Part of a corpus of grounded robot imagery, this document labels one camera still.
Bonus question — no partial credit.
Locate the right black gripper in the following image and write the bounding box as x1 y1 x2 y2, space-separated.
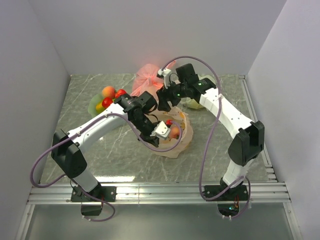
156 78 188 113

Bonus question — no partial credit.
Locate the pink fake peach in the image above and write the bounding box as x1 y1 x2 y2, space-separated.
169 126 180 139

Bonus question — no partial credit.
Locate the orange plastic bag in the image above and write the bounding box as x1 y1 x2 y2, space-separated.
149 106 195 160

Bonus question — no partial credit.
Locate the red fake fruit front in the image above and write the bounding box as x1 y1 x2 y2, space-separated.
101 97 114 109

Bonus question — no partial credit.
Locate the red fake fruit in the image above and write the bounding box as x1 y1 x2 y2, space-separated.
115 89 127 99
101 97 114 109

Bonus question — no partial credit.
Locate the orange fake peach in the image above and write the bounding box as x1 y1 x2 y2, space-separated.
101 86 116 99

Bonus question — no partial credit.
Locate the red fake fruit top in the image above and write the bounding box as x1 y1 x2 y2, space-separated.
115 89 127 99

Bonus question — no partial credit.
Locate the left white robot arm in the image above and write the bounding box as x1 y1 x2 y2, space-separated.
51 91 160 201

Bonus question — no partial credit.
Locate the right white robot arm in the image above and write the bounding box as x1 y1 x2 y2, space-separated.
156 63 265 200

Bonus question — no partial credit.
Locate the green tied plastic bag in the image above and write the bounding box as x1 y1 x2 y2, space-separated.
181 74 216 110

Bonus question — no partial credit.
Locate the pink tied plastic bag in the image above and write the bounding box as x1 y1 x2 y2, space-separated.
130 63 164 100

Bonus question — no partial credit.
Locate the orange green fake mango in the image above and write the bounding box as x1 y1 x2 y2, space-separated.
95 102 105 114

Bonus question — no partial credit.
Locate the light green plate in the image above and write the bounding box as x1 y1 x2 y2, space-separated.
87 93 104 118

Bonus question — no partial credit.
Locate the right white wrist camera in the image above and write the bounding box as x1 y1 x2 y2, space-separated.
157 68 172 88

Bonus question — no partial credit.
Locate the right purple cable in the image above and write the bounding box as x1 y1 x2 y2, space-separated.
161 55 251 220

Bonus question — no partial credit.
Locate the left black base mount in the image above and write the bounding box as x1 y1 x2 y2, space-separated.
70 185 118 217

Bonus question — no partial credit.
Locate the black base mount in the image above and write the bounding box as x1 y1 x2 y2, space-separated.
199 184 251 218
70 185 118 217

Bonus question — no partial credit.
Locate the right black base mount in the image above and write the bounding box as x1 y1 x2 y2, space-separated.
199 184 251 218

